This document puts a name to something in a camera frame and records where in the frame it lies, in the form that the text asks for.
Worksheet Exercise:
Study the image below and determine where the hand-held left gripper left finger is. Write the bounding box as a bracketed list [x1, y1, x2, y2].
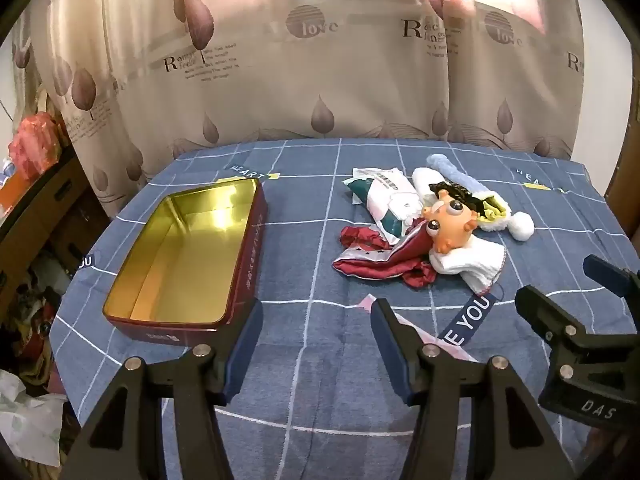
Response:
[60, 297, 266, 480]

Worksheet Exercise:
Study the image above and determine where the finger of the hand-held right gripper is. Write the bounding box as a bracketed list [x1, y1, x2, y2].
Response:
[515, 285, 640, 361]
[582, 255, 640, 306]

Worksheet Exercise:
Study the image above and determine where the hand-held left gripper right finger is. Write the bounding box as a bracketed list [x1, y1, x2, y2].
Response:
[370, 297, 576, 480]

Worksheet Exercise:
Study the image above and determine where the red tin box gold inside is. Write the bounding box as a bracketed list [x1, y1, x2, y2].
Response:
[102, 178, 268, 346]

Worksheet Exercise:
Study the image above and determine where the orange big-eyed doll toy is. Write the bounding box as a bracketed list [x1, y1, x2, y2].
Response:
[419, 182, 488, 256]

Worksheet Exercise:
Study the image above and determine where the white green snack packet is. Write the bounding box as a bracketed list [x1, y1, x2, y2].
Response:
[342, 166, 426, 243]

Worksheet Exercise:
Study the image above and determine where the white fluffy towel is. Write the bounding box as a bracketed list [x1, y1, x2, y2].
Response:
[411, 166, 451, 202]

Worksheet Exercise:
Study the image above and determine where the light blue towel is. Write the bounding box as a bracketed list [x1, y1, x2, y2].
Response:
[426, 152, 501, 201]

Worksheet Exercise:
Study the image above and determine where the brown wooden furniture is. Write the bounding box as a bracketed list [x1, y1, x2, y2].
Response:
[604, 120, 640, 243]

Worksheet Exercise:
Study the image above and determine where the blue checked bedsheet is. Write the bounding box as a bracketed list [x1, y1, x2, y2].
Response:
[50, 137, 640, 480]

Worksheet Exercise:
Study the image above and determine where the dark clutter pile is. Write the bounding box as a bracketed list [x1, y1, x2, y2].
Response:
[12, 250, 68, 386]

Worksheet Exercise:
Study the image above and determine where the white plastic bag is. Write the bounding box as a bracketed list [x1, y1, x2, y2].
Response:
[0, 370, 68, 468]

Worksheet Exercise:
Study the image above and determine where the brown cardboard box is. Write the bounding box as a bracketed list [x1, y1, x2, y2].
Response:
[0, 152, 111, 281]

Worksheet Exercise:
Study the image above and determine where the beige leaf print curtain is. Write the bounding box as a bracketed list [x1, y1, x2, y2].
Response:
[10, 0, 596, 216]

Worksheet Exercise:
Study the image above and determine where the red plastic bag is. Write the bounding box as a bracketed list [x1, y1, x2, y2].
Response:
[9, 112, 63, 181]

